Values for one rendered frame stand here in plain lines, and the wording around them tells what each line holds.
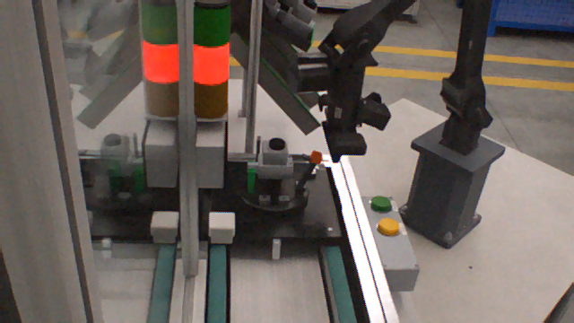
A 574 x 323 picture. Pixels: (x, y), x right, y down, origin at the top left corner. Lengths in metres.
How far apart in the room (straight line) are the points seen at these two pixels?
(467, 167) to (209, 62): 0.60
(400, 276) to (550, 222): 0.51
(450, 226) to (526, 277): 0.18
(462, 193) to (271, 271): 0.42
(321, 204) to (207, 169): 0.39
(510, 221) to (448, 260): 0.23
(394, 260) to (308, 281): 0.16
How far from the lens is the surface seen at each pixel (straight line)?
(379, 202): 1.13
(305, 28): 1.22
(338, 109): 0.99
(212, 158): 0.75
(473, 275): 1.20
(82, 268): 0.17
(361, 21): 0.93
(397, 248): 1.05
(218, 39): 0.72
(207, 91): 0.74
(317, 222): 1.06
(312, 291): 1.00
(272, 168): 1.04
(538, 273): 1.27
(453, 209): 1.21
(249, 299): 0.98
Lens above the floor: 1.64
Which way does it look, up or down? 34 degrees down
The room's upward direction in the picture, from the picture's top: 6 degrees clockwise
